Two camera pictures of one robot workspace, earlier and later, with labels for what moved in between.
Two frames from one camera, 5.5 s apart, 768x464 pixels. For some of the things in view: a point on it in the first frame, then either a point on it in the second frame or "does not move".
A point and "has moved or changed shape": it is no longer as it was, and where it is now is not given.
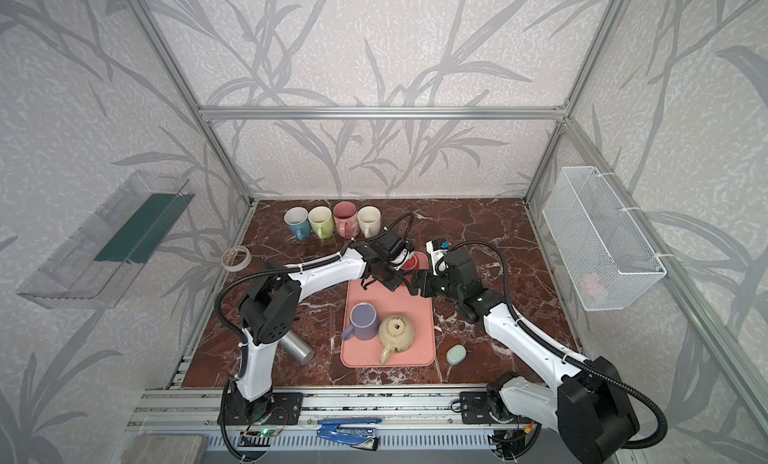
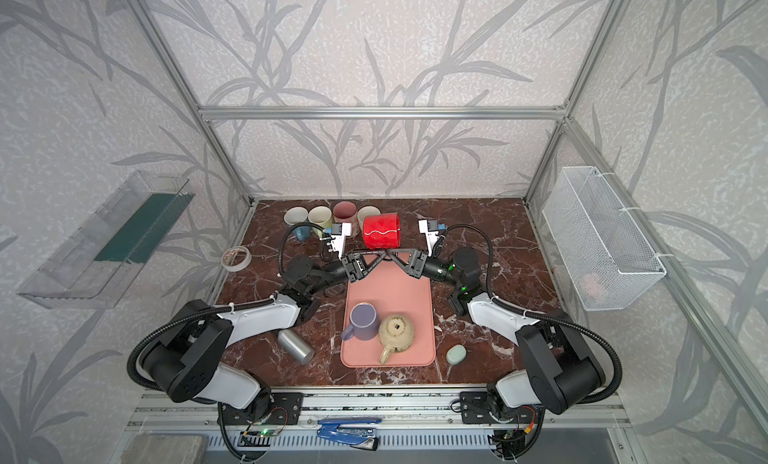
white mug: x=369 y=219 does not move
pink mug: x=346 y=219 does not move
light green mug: x=321 y=221 does not move
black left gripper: x=389 y=271 → x=354 y=266
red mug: x=411 y=264 has moved or changed shape
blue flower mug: x=297 y=219 does not move
